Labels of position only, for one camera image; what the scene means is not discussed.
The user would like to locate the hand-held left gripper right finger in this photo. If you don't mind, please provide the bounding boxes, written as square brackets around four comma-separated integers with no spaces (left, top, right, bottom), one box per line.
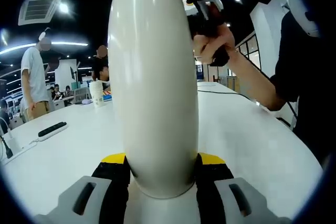
[195,152,292,224]

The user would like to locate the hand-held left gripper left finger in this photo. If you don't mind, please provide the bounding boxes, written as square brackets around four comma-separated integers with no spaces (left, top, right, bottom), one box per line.
[33,152,131,224]

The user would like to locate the cream water cup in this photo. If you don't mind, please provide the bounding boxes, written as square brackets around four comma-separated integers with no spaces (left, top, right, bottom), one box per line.
[107,0,199,200]

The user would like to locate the person's right hand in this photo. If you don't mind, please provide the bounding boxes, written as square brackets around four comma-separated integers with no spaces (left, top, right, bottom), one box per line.
[193,23,238,65]

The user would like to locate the white table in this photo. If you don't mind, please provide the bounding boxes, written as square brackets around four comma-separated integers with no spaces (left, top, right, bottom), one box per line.
[0,81,324,224]

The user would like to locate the black white power strip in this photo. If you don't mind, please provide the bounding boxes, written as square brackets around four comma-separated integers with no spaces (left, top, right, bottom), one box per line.
[37,121,69,142]

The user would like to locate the long white power strip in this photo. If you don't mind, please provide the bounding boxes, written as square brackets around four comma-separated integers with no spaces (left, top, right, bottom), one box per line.
[0,136,40,166]

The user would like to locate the white charger cube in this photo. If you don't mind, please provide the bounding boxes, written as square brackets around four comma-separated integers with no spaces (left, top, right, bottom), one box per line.
[5,135,22,156]

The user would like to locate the black plug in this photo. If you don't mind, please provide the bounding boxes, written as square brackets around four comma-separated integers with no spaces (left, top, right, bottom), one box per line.
[2,140,14,159]

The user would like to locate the white worn chest device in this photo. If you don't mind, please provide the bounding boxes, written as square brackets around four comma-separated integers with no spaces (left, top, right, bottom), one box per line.
[286,0,322,39]

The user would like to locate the stack of paper cups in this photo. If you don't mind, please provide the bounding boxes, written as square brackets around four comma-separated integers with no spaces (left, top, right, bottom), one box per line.
[89,80,106,109]

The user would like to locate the operator in black shirt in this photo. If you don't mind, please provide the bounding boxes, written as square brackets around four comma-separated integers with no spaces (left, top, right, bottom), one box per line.
[270,11,336,162]

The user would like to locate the curved ceiling light strip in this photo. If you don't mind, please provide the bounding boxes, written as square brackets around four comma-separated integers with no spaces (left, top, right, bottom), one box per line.
[0,41,89,56]

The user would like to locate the ceiling air conditioner vent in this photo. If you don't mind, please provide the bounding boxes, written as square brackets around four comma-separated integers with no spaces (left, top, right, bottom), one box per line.
[17,0,66,27]

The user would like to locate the black cable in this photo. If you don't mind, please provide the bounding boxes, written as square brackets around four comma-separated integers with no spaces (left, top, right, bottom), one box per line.
[197,89,247,97]
[236,49,300,131]

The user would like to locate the small black wall monitor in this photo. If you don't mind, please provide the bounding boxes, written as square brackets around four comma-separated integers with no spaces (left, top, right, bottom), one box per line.
[69,66,80,81]

